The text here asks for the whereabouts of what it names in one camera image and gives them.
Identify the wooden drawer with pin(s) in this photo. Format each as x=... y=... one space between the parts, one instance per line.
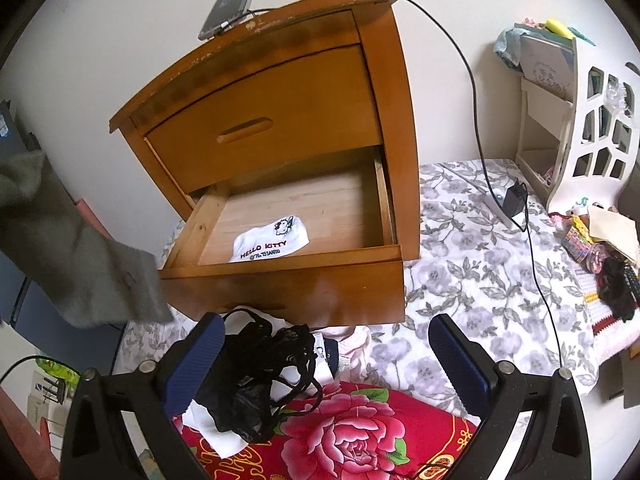
x=300 y=290
x=300 y=105

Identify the grey cloth garment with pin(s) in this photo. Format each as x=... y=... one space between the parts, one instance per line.
x=75 y=260

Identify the white cut-out rack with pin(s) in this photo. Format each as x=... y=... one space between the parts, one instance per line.
x=580 y=60

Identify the green plastic bag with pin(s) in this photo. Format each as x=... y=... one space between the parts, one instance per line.
x=57 y=370

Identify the closed wooden drawer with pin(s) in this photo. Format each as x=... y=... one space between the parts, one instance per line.
x=300 y=105

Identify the beige paper sheet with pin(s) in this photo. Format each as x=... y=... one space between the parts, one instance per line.
x=617 y=230

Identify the teal plastic bag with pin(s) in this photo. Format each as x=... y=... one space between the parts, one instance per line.
x=507 y=45

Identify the pale pink garment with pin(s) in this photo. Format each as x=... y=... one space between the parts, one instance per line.
x=352 y=355

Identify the colourful toy block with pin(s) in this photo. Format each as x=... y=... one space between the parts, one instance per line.
x=575 y=242

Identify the black lace underwear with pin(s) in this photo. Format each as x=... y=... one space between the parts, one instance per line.
x=240 y=390

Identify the grey phone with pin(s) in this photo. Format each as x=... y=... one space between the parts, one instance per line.
x=227 y=10

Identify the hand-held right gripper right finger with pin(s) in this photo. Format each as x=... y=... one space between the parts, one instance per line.
x=457 y=360

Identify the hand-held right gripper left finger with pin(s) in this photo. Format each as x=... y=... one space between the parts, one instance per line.
x=197 y=360

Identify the grey floral bed sheet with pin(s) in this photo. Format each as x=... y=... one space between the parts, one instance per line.
x=475 y=285

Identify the white red print underwear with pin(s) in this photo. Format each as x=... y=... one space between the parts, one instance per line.
x=270 y=242

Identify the wooden nightstand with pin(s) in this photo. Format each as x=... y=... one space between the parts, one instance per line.
x=395 y=110

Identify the white printed box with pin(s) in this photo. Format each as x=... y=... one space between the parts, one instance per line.
x=37 y=410

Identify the black cloth bundle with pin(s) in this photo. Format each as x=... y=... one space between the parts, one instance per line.
x=620 y=285

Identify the red white crocheted cloth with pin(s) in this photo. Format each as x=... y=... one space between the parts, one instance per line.
x=610 y=332

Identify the small yellow item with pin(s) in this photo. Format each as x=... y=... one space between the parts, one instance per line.
x=557 y=27

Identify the red floral blanket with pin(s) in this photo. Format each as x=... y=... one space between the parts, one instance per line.
x=350 y=440

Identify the black charger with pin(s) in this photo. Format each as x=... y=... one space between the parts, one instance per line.
x=515 y=200

